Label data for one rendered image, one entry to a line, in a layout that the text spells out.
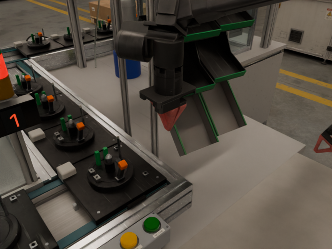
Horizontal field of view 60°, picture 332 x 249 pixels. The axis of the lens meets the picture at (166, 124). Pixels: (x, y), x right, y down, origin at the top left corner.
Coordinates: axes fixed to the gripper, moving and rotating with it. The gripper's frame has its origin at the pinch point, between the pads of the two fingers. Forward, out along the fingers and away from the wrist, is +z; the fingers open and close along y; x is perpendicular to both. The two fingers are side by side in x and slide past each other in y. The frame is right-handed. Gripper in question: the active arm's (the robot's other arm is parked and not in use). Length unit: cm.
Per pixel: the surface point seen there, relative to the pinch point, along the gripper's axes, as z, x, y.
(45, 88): 26, -90, -2
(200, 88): 2.0, -11.0, -22.0
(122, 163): 15.8, -12.1, 5.2
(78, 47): 24, -126, -38
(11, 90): -4.6, -29.9, 22.5
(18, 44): 26, -161, -13
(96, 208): 25.9, -11.6, 14.8
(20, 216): 26.0, -22.1, 31.1
